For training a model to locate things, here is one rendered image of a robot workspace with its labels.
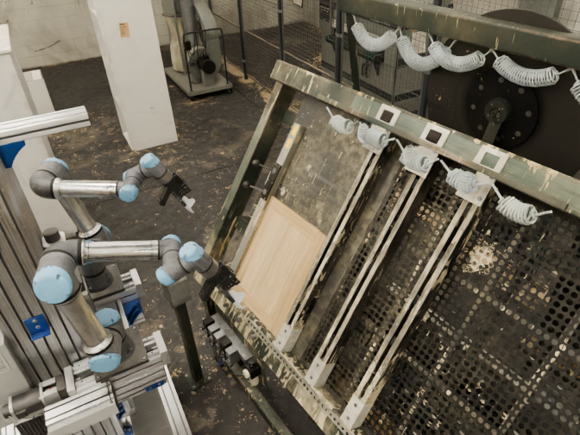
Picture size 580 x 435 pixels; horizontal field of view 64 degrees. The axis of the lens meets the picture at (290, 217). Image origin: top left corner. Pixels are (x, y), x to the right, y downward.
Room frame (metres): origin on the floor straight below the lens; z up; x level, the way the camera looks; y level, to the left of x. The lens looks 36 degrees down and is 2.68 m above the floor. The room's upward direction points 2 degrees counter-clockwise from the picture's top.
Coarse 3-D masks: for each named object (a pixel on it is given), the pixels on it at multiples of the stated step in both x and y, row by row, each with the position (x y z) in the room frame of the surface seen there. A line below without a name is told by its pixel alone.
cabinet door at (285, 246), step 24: (264, 216) 1.96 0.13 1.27; (288, 216) 1.86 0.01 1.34; (264, 240) 1.87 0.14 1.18; (288, 240) 1.77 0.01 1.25; (312, 240) 1.68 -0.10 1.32; (264, 264) 1.78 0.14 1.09; (288, 264) 1.69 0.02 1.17; (312, 264) 1.60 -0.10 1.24; (240, 288) 1.78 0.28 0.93; (264, 288) 1.69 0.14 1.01; (288, 288) 1.60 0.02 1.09; (264, 312) 1.60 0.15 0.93; (288, 312) 1.52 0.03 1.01
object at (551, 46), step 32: (352, 0) 2.55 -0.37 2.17; (384, 0) 2.39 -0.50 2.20; (352, 32) 2.63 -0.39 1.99; (448, 32) 2.06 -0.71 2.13; (480, 32) 1.93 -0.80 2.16; (512, 32) 1.82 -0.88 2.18; (544, 32) 1.74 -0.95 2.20; (352, 64) 2.65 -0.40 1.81; (576, 64) 1.61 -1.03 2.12; (448, 224) 1.74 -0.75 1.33
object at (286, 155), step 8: (304, 128) 2.13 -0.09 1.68; (288, 136) 2.13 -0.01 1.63; (296, 136) 2.10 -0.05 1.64; (296, 144) 2.10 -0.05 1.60; (288, 152) 2.07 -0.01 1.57; (280, 160) 2.08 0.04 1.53; (288, 160) 2.07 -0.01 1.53; (280, 176) 2.04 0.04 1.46; (272, 192) 2.01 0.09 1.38; (264, 200) 2.00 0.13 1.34; (256, 208) 2.00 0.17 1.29; (264, 208) 1.98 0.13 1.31; (256, 216) 1.97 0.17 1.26; (256, 224) 1.95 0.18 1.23; (248, 232) 1.95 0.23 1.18; (248, 240) 1.92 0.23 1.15; (240, 248) 1.92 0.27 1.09; (248, 248) 1.91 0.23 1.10; (240, 256) 1.89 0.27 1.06; (232, 264) 1.89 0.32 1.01; (240, 264) 1.88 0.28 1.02
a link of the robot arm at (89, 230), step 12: (48, 168) 1.85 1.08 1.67; (60, 168) 1.90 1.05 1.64; (60, 204) 1.87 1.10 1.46; (72, 204) 1.86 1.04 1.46; (72, 216) 1.86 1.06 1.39; (84, 216) 1.87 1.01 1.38; (84, 228) 1.86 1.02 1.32; (96, 228) 1.88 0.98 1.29; (96, 240) 1.84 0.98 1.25; (108, 240) 1.90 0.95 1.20
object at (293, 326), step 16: (400, 112) 1.70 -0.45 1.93; (368, 128) 1.63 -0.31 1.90; (368, 144) 1.71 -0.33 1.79; (368, 160) 1.70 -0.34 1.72; (384, 160) 1.69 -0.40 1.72; (368, 176) 1.65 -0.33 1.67; (352, 192) 1.65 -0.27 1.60; (368, 192) 1.65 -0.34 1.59; (352, 208) 1.60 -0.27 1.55; (336, 224) 1.60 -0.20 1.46; (352, 224) 1.60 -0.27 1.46; (336, 240) 1.55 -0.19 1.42; (320, 256) 1.55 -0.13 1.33; (336, 256) 1.55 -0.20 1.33; (320, 272) 1.50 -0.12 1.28; (304, 288) 1.50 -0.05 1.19; (320, 288) 1.50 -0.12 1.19; (304, 304) 1.45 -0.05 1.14; (288, 320) 1.44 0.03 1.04; (304, 320) 1.44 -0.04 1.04; (288, 336) 1.39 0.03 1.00
